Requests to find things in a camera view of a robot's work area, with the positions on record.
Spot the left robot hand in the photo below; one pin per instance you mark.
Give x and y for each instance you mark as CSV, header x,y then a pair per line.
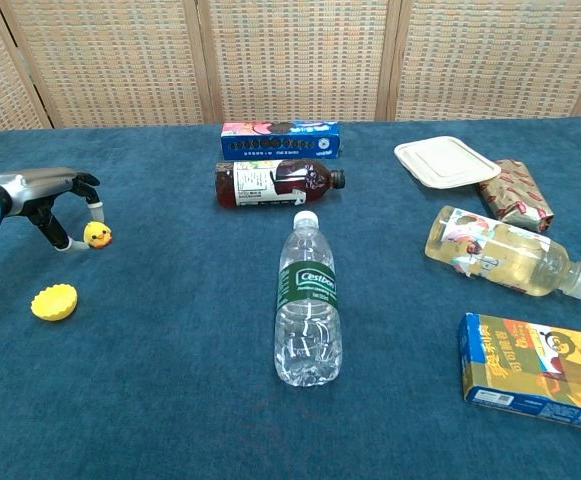
x,y
40,186

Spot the small yellow rubber duck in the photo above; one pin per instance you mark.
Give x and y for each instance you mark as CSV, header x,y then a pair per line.
x,y
98,234

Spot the yellow scalloped dish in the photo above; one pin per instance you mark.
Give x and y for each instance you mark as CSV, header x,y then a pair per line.
x,y
54,301

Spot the blue tablecloth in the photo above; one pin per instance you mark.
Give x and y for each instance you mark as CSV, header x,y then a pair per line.
x,y
170,350

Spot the dark red tea bottle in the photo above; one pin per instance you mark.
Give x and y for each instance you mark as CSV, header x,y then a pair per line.
x,y
275,183

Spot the woven folding screen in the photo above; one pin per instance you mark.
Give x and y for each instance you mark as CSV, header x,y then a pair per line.
x,y
290,57

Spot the clear water bottle green label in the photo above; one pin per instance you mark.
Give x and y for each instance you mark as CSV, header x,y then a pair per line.
x,y
308,304

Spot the beige rectangular lid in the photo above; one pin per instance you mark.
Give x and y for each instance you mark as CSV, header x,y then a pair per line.
x,y
446,161

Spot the pale yellow drink bottle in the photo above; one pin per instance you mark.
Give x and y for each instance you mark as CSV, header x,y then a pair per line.
x,y
505,252

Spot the gold red wrapped snack pack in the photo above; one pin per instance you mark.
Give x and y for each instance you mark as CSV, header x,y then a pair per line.
x,y
517,195

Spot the blue yellow cookie box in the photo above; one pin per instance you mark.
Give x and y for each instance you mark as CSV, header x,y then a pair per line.
x,y
535,372

